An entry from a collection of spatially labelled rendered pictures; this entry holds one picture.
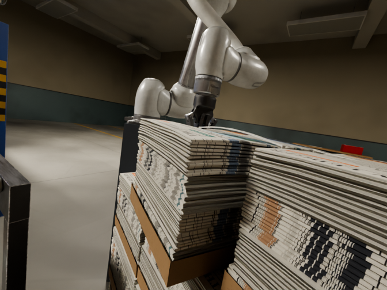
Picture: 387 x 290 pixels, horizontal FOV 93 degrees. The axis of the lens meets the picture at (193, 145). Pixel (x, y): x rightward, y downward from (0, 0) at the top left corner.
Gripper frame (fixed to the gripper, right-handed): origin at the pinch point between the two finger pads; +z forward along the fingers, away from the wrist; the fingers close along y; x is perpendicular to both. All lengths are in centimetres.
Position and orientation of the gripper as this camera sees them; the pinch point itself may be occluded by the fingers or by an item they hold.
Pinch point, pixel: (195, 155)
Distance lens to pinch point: 63.8
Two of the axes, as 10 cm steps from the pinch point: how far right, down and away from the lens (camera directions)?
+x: -5.6, -2.0, 8.0
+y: 8.1, 0.6, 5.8
